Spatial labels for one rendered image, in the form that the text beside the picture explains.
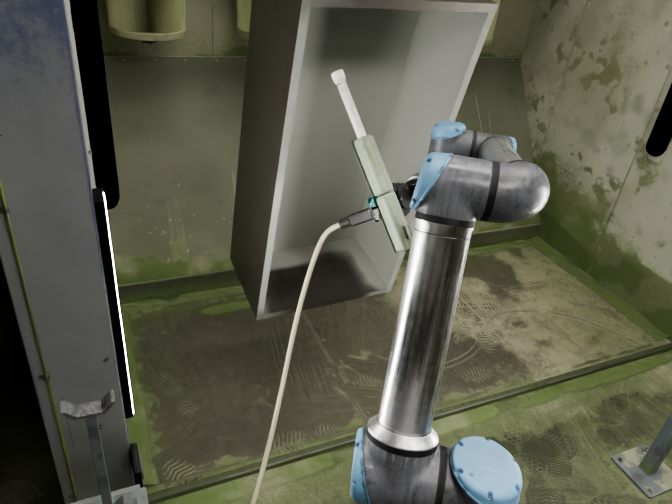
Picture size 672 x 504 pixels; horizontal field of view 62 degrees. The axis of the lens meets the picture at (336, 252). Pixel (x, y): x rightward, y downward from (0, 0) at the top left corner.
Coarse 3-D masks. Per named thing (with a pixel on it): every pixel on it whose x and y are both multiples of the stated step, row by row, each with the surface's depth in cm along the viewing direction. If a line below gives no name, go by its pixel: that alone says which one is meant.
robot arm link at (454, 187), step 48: (432, 192) 102; (480, 192) 101; (432, 240) 104; (432, 288) 105; (432, 336) 106; (384, 384) 115; (432, 384) 109; (384, 432) 111; (432, 432) 114; (384, 480) 110; (432, 480) 109
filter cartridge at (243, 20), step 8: (240, 0) 254; (248, 0) 250; (240, 8) 256; (248, 8) 252; (240, 16) 258; (248, 16) 254; (240, 24) 260; (248, 24) 256; (240, 32) 261; (248, 32) 257
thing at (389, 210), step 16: (336, 80) 139; (352, 112) 140; (352, 144) 141; (368, 144) 139; (368, 160) 139; (368, 176) 141; (384, 176) 141; (384, 192) 140; (368, 208) 146; (384, 208) 141; (400, 208) 142; (352, 224) 152; (384, 224) 143; (400, 224) 141; (400, 240) 141
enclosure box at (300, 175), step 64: (256, 0) 159; (320, 0) 134; (384, 0) 141; (448, 0) 150; (256, 64) 167; (320, 64) 186; (384, 64) 197; (448, 64) 179; (256, 128) 176; (320, 128) 205; (384, 128) 218; (256, 192) 186; (320, 192) 228; (256, 256) 197; (320, 256) 243; (384, 256) 236
